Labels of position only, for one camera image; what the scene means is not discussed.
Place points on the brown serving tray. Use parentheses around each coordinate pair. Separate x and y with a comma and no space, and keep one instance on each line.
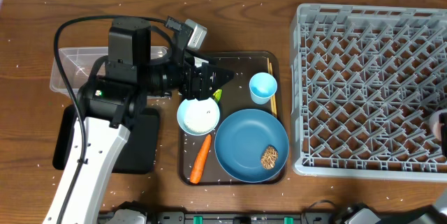
(236,97)

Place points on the light blue rice bowl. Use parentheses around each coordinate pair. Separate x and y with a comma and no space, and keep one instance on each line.
(198,117)

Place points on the light blue cup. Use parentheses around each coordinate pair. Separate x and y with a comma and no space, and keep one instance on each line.
(262,87)

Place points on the wooden chopstick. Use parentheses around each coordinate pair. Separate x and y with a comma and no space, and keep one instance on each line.
(273,105)

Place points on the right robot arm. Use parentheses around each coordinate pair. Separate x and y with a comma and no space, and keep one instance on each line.
(431,214)

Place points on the pink and white cup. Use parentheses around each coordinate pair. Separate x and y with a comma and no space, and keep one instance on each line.
(435,125)

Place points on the blue plate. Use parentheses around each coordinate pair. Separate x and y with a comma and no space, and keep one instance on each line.
(243,138)

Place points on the brown patterned food piece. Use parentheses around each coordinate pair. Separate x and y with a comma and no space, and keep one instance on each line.
(269,158)

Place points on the clear plastic bin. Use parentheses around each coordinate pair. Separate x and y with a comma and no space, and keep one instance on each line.
(77,63)

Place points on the green foil snack wrapper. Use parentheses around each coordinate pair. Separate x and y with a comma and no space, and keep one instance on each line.
(217,95)

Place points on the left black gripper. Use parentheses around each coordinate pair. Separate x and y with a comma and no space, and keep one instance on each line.
(193,80)

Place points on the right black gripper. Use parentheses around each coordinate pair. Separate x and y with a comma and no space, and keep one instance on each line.
(445,138)

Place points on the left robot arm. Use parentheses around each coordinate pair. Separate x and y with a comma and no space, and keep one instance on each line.
(145,56)

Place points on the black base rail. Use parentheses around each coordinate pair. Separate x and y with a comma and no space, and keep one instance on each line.
(263,218)

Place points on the orange carrot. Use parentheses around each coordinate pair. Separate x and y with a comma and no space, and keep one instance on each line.
(200,161)

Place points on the black plastic tray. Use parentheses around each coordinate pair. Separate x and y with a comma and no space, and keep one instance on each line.
(136,157)

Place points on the grey dishwasher rack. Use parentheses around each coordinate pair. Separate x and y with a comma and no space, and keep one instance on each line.
(365,81)

